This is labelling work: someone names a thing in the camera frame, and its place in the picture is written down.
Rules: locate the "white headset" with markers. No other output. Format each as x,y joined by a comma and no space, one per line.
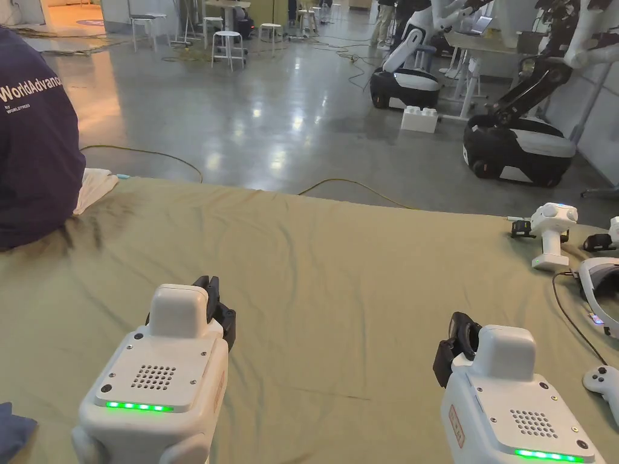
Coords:
592,275

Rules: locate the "dark blue shirt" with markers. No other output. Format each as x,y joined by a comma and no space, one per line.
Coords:
14,432

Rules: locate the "spare white hand-held gripper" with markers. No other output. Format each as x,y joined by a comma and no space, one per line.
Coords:
551,232
602,240

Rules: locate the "white hand controller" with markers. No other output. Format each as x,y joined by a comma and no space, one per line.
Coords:
602,379

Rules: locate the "white brick-shaped box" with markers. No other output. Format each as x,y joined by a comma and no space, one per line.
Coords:
419,118

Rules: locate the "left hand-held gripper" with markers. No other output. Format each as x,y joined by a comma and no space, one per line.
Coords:
154,377

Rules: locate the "white and black wheeled robot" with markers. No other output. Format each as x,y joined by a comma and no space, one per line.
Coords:
517,145
408,79

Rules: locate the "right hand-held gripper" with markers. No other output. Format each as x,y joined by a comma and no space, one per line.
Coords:
508,411

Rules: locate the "bed with pale green sheet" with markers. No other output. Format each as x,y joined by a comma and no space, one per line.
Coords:
329,270

